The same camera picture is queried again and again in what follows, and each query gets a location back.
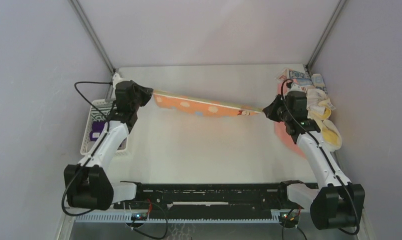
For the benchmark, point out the white plastic basket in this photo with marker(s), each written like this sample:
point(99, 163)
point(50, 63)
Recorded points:
point(123, 149)

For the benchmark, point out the left base control board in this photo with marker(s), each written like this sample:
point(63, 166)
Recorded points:
point(139, 217)

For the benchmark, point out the right base control board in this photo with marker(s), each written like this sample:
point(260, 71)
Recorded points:
point(289, 217)

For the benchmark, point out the black white zebra towel roll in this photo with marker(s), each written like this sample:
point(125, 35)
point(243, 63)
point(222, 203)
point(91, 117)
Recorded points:
point(100, 112)

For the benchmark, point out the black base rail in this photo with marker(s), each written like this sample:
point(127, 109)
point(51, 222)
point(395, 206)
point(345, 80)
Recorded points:
point(228, 201)

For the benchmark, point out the orange polka dot towel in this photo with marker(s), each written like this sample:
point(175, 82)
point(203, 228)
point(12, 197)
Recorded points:
point(202, 107)

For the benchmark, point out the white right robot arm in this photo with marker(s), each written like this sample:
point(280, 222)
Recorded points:
point(337, 203)

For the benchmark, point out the white cable duct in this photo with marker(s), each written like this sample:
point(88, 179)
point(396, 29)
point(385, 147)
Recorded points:
point(121, 217)

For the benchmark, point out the right aluminium frame post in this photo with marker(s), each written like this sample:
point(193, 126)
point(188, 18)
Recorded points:
point(325, 34)

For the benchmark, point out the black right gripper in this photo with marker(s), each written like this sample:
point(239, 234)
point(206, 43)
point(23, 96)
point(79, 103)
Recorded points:
point(273, 110)

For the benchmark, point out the base control board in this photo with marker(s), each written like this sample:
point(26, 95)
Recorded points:
point(139, 217)
point(289, 217)

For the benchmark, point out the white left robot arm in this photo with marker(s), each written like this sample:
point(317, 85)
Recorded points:
point(87, 185)

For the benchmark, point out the pink towel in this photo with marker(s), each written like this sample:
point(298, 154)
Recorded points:
point(280, 129)

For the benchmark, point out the left aluminium frame post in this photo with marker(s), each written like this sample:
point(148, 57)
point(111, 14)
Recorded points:
point(85, 21)

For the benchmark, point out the blue patterned towel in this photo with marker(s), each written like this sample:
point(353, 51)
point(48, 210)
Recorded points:
point(303, 79)

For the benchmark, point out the purple towel roll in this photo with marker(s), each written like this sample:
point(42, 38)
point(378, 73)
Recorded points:
point(96, 129)

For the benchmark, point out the aluminium frame post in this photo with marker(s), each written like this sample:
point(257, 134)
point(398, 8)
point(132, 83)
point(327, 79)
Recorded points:
point(85, 21)
point(325, 34)

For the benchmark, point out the white yellow towel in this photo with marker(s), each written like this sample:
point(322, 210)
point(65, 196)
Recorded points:
point(320, 108)

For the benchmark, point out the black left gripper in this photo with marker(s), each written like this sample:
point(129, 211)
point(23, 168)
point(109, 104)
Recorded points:
point(146, 92)

